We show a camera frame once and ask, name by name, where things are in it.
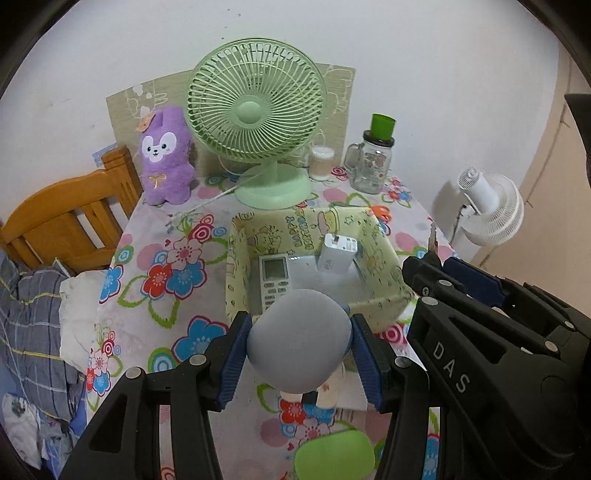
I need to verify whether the white fan black cable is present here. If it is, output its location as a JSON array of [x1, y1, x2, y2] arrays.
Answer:
[[450, 202, 465, 245]]

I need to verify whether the fan power cable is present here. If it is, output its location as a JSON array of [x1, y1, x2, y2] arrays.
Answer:
[[165, 163, 274, 232]]

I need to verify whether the green case with white roll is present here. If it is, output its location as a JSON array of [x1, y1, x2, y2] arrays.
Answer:
[[294, 430, 375, 480]]

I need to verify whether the purple plush toy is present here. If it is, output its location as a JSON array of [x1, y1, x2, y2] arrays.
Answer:
[[137, 105, 194, 206]]

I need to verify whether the glass mason jar mug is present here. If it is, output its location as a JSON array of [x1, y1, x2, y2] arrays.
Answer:
[[342, 130, 394, 195]]

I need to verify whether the white standing fan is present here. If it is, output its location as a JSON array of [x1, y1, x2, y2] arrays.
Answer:
[[450, 167, 525, 260]]

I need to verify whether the green plastic cup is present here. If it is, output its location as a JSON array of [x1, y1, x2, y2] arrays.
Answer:
[[370, 113, 396, 142]]

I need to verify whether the white pillow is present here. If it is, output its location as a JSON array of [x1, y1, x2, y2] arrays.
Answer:
[[59, 270, 106, 373]]

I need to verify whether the yellow patterned storage box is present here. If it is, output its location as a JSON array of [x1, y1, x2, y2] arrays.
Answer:
[[224, 207, 414, 333]]

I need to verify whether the cotton swab container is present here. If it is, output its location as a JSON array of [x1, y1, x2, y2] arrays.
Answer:
[[308, 145, 335, 181]]

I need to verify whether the white power adapter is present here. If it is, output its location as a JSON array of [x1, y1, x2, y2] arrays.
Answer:
[[318, 233, 359, 275]]

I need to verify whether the white air conditioner remote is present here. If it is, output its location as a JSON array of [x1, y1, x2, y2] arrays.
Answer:
[[259, 254, 293, 312]]

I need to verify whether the green desk fan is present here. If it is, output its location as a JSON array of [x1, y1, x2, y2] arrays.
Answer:
[[184, 38, 327, 210]]

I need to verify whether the wooden chair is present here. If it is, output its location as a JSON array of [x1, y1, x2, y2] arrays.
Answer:
[[1, 145, 142, 273]]

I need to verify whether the plaid blue bedding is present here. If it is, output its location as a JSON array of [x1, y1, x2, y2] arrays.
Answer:
[[1, 253, 85, 477]]

